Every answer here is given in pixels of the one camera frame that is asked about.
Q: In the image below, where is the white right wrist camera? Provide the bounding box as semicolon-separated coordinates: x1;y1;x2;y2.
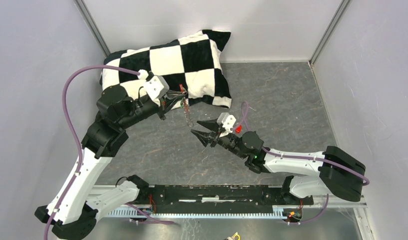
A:
217;112;236;137

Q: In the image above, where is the grey slotted cable duct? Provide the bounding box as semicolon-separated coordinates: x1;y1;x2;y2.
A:
106;206;288;220

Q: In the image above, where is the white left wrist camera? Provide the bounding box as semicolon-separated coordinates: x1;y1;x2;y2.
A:
143;75;169;100

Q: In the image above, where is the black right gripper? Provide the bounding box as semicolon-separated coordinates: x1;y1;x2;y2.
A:
191;117;247;160

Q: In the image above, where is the yellow carabiner with keys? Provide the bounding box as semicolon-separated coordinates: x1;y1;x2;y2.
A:
225;232;241;240

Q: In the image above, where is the aluminium corner post left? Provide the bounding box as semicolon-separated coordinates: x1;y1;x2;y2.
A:
74;0;110;57

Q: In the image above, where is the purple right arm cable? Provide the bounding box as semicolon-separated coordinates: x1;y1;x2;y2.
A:
233;101;371;186

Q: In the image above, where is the aluminium corner post right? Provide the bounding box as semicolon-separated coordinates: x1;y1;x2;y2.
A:
308;0;352;67

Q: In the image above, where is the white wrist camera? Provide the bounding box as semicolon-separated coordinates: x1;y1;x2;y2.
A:
217;112;236;137
143;75;169;100

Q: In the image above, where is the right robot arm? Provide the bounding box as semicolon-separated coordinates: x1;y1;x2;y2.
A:
191;119;370;204

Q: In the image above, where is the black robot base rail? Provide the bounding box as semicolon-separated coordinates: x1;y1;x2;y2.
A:
127;175;314;214

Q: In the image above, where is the black white checkered pillow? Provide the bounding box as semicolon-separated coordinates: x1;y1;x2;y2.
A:
103;29;232;109

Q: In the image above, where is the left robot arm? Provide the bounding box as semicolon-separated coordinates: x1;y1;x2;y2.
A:
35;85;186;240

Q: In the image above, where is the aluminium corner post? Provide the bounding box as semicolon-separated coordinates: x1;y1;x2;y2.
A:
308;0;352;67
74;0;110;57

